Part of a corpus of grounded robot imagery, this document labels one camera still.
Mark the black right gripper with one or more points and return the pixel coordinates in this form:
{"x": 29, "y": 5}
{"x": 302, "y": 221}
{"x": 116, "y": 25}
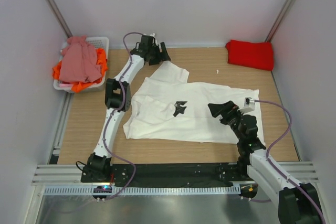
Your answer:
{"x": 229, "y": 109}

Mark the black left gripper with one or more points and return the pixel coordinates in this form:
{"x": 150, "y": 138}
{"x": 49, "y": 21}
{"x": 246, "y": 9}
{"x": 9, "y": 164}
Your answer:
{"x": 163, "y": 56}

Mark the white printed t-shirt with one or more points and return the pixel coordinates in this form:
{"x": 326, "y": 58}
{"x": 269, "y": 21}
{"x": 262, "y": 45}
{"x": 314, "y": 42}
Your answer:
{"x": 168, "y": 107}

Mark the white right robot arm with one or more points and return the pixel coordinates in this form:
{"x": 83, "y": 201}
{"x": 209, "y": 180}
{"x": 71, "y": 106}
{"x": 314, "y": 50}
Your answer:
{"x": 297, "y": 202}

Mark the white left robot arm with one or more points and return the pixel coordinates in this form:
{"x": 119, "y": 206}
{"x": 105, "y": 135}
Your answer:
{"x": 118, "y": 100}

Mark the orange t-shirt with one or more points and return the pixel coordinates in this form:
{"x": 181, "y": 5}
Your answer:
{"x": 80, "y": 87}

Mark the folded red t-shirt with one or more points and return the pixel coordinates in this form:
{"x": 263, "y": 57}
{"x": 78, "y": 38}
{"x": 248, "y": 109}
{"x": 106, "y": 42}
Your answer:
{"x": 248, "y": 54}

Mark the white plastic laundry basket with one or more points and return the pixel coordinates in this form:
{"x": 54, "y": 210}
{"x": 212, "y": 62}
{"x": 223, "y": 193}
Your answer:
{"x": 100, "y": 43}

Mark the pink t-shirt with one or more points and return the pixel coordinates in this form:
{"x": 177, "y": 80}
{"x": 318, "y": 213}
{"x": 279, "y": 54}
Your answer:
{"x": 79, "y": 61}

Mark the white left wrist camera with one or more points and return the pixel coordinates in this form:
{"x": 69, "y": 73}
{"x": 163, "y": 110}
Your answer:
{"x": 155, "y": 41}

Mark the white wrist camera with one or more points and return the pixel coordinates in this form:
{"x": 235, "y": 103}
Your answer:
{"x": 249, "y": 105}
{"x": 155, "y": 41}

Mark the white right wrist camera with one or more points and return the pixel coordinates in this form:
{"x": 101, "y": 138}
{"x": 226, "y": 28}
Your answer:
{"x": 249, "y": 105}

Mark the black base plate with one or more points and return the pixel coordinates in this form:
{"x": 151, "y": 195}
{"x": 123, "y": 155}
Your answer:
{"x": 187, "y": 175}

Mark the white slotted cable duct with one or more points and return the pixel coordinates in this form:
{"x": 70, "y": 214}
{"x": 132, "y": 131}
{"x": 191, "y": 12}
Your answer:
{"x": 136, "y": 191}

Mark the aluminium frame rail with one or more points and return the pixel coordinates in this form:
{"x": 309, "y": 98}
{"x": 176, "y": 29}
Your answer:
{"x": 70, "y": 174}

